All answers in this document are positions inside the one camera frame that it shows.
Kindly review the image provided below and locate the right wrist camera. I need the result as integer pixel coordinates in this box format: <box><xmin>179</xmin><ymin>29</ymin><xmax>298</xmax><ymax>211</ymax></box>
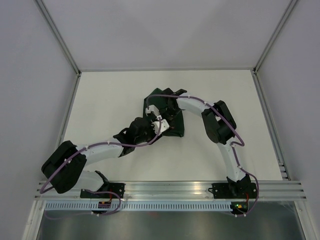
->
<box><xmin>145</xmin><ymin>105</ymin><xmax>160</xmax><ymax>117</ymax></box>

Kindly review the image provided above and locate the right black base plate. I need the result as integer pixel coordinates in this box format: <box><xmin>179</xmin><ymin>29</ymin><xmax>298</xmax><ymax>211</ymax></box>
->
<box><xmin>210</xmin><ymin>182</ymin><xmax>258</xmax><ymax>200</ymax></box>

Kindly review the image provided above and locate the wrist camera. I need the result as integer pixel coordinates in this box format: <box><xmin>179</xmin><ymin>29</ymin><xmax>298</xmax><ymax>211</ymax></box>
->
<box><xmin>145</xmin><ymin>105</ymin><xmax>160</xmax><ymax>117</ymax></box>
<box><xmin>152</xmin><ymin>119</ymin><xmax>170</xmax><ymax>135</ymax></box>

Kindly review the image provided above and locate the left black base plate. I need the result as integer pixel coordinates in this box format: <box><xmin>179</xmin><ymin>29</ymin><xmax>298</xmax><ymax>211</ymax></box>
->
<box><xmin>80</xmin><ymin>182</ymin><xmax>126</xmax><ymax>199</ymax></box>

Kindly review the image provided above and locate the dark green cloth napkin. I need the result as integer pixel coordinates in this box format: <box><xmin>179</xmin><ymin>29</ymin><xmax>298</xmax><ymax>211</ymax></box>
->
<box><xmin>143</xmin><ymin>88</ymin><xmax>185</xmax><ymax>137</ymax></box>

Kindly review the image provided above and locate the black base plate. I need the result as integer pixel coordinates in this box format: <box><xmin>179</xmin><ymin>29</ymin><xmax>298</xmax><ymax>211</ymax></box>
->
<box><xmin>80</xmin><ymin>182</ymin><xmax>126</xmax><ymax>199</ymax></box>
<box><xmin>210</xmin><ymin>182</ymin><xmax>258</xmax><ymax>200</ymax></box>

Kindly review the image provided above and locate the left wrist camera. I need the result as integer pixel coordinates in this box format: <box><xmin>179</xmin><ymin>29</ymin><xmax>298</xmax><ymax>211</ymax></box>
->
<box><xmin>152</xmin><ymin>119</ymin><xmax>170</xmax><ymax>135</ymax></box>

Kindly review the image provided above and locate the left aluminium frame post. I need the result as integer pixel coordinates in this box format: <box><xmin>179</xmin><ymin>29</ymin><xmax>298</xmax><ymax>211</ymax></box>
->
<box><xmin>33</xmin><ymin>0</ymin><xmax>81</xmax><ymax>76</ymax></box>

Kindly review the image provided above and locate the aluminium frame post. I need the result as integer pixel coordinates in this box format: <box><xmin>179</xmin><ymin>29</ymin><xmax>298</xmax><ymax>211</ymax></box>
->
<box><xmin>252</xmin><ymin>0</ymin><xmax>300</xmax><ymax>75</ymax></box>
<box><xmin>33</xmin><ymin>0</ymin><xmax>81</xmax><ymax>76</ymax></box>

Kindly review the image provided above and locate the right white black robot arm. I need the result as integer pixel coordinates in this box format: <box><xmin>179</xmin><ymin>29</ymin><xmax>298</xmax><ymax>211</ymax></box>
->
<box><xmin>153</xmin><ymin>89</ymin><xmax>257</xmax><ymax>199</ymax></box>

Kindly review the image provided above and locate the right aluminium frame post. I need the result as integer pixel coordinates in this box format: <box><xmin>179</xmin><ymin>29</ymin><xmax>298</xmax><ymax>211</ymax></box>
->
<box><xmin>252</xmin><ymin>0</ymin><xmax>300</xmax><ymax>75</ymax></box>

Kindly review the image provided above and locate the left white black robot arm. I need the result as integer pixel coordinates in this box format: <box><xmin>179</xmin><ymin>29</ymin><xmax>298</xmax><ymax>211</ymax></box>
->
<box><xmin>40</xmin><ymin>116</ymin><xmax>167</xmax><ymax>198</ymax></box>

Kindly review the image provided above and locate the aluminium rail beam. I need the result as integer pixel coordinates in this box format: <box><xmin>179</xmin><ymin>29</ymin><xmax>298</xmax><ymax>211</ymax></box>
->
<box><xmin>32</xmin><ymin>180</ymin><xmax>307</xmax><ymax>202</ymax></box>

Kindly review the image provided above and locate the white slotted cable duct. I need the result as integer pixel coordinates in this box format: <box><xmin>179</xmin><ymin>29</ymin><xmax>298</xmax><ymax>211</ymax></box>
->
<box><xmin>45</xmin><ymin>200</ymin><xmax>232</xmax><ymax>212</ymax></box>

